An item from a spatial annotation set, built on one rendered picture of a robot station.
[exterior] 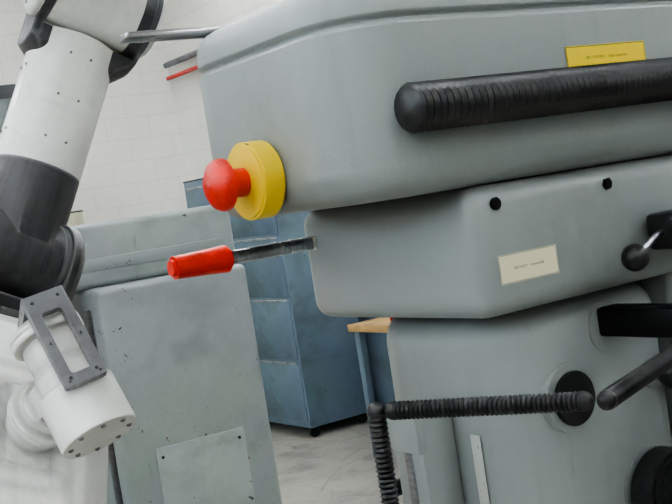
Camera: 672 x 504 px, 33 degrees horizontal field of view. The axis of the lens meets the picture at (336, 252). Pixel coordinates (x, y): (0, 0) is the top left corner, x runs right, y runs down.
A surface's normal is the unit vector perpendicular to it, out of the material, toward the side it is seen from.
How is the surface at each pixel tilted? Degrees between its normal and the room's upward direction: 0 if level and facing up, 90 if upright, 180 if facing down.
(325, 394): 90
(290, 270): 90
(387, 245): 90
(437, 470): 90
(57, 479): 58
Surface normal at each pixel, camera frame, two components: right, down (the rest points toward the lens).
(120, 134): 0.55, -0.04
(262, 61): -0.82, 0.15
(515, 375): -0.10, 0.07
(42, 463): 0.54, -0.58
